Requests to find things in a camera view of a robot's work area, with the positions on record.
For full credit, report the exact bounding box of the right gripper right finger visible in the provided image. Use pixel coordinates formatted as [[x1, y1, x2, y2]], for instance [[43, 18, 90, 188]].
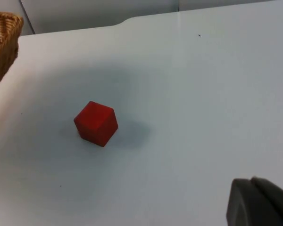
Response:
[[251, 176, 283, 226]]

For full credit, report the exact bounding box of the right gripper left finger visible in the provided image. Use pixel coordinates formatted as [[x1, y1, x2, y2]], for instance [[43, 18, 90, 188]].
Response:
[[226, 178, 283, 226]]

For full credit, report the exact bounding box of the red cube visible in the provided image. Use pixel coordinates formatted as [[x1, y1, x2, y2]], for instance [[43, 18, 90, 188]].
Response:
[[73, 101, 119, 148]]

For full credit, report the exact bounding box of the pale brown wicker basket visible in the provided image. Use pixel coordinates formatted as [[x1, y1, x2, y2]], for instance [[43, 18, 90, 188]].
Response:
[[0, 11, 24, 95]]

